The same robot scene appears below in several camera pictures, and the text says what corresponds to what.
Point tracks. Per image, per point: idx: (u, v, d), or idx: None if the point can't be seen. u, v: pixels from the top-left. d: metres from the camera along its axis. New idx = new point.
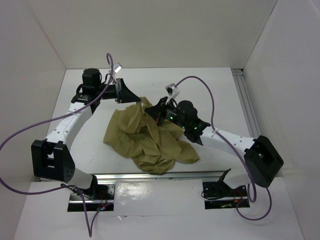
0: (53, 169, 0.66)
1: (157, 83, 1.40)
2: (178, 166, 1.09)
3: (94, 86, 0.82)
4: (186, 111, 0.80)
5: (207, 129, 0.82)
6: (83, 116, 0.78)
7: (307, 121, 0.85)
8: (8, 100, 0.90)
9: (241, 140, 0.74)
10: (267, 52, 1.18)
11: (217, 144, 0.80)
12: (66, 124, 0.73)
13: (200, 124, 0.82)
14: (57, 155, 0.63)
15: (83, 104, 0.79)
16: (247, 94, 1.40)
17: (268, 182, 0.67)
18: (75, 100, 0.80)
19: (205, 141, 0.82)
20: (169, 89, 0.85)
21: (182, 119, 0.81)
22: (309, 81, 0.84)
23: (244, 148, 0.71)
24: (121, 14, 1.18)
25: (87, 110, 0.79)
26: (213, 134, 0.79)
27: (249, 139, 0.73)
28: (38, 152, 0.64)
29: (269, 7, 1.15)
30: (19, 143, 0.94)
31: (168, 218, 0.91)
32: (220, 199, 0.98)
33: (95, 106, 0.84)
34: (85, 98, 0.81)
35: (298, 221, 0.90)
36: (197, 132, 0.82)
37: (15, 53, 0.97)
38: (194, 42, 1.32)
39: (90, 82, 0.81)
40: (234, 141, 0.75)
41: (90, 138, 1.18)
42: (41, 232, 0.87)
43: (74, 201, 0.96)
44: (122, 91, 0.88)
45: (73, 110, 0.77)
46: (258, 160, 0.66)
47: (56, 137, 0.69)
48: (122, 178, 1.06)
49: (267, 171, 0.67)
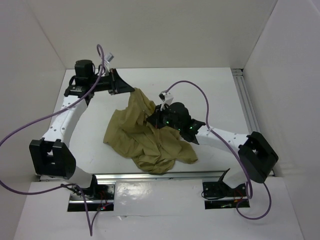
0: (55, 166, 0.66)
1: (157, 83, 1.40)
2: (178, 166, 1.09)
3: (87, 78, 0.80)
4: (177, 111, 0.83)
5: (202, 128, 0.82)
6: (78, 110, 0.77)
7: (308, 121, 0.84)
8: (9, 101, 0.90)
9: (235, 137, 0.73)
10: (267, 52, 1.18)
11: (213, 143, 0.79)
12: (62, 121, 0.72)
13: (195, 124, 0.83)
14: (56, 153, 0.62)
15: (76, 96, 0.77)
16: (247, 94, 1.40)
17: (262, 176, 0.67)
18: (68, 93, 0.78)
19: (201, 140, 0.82)
20: (161, 95, 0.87)
21: (176, 120, 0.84)
22: (309, 81, 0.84)
23: (238, 144, 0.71)
24: (120, 13, 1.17)
25: (82, 102, 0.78)
26: (208, 132, 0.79)
27: (243, 136, 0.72)
28: (38, 151, 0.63)
29: (268, 7, 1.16)
30: (19, 143, 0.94)
31: (168, 218, 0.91)
32: (220, 199, 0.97)
33: (89, 98, 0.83)
34: (79, 90, 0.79)
35: (298, 221, 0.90)
36: (192, 132, 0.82)
37: (15, 53, 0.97)
38: (194, 42, 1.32)
39: (83, 72, 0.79)
40: (228, 139, 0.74)
41: (90, 137, 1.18)
42: (41, 232, 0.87)
43: (74, 201, 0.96)
44: (116, 81, 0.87)
45: (67, 105, 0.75)
46: (252, 154, 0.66)
47: (52, 135, 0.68)
48: (121, 178, 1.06)
49: (262, 166, 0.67)
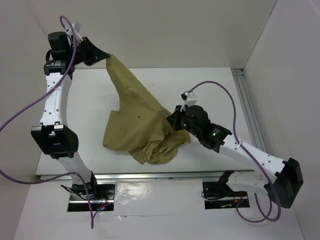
0: (61, 146, 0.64)
1: (157, 83, 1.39)
2: (178, 166, 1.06)
3: (65, 50, 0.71)
4: (195, 114, 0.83)
5: (228, 138, 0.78)
6: (65, 87, 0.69)
7: (308, 122, 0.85)
8: (8, 100, 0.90)
9: (270, 161, 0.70)
10: (267, 52, 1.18)
11: (240, 158, 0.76)
12: (53, 101, 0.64)
13: (217, 131, 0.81)
14: (60, 135, 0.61)
15: (59, 73, 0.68)
16: (247, 94, 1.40)
17: (289, 204, 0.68)
18: (49, 72, 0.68)
19: (226, 151, 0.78)
20: (183, 95, 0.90)
21: (193, 124, 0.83)
22: (309, 81, 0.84)
23: (274, 171, 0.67)
24: (120, 12, 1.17)
25: (67, 77, 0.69)
26: (237, 146, 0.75)
27: (279, 160, 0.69)
28: (41, 137, 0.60)
29: (268, 7, 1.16)
30: (18, 142, 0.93)
31: (169, 218, 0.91)
32: (221, 199, 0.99)
33: (72, 72, 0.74)
34: (59, 65, 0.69)
35: (297, 221, 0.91)
36: (215, 139, 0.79)
37: (15, 52, 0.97)
38: (194, 41, 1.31)
39: (59, 44, 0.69)
40: (262, 161, 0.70)
41: (90, 137, 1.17)
42: (41, 232, 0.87)
43: (75, 201, 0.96)
44: (91, 49, 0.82)
45: (52, 84, 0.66)
46: (289, 186, 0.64)
47: (49, 119, 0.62)
48: (117, 178, 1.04)
49: (292, 195, 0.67)
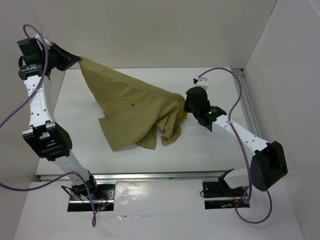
0: (56, 146, 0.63)
1: (158, 83, 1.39)
2: (177, 165, 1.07)
3: (37, 53, 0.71)
4: (194, 91, 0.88)
5: (222, 118, 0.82)
6: (46, 89, 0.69)
7: (308, 122, 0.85)
8: (8, 100, 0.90)
9: (254, 140, 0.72)
10: (267, 52, 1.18)
11: (228, 136, 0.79)
12: (38, 103, 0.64)
13: (214, 111, 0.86)
14: (53, 133, 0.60)
15: (37, 75, 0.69)
16: (247, 94, 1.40)
17: (265, 187, 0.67)
18: (26, 76, 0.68)
19: (217, 128, 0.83)
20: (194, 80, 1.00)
21: (191, 101, 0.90)
22: (309, 81, 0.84)
23: (255, 149, 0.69)
24: (120, 13, 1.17)
25: (46, 79, 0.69)
26: (227, 124, 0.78)
27: (262, 141, 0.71)
28: (34, 139, 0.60)
29: (269, 7, 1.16)
30: (17, 142, 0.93)
31: (169, 218, 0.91)
32: (220, 199, 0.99)
33: (48, 74, 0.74)
34: (35, 68, 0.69)
35: (297, 221, 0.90)
36: (210, 117, 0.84)
37: (14, 53, 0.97)
38: (194, 41, 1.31)
39: (31, 49, 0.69)
40: (245, 139, 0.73)
41: (90, 137, 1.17)
42: (40, 232, 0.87)
43: (74, 201, 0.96)
44: (62, 52, 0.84)
45: (33, 87, 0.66)
46: (265, 163, 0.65)
47: (38, 120, 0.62)
48: (112, 178, 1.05)
49: (269, 177, 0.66)
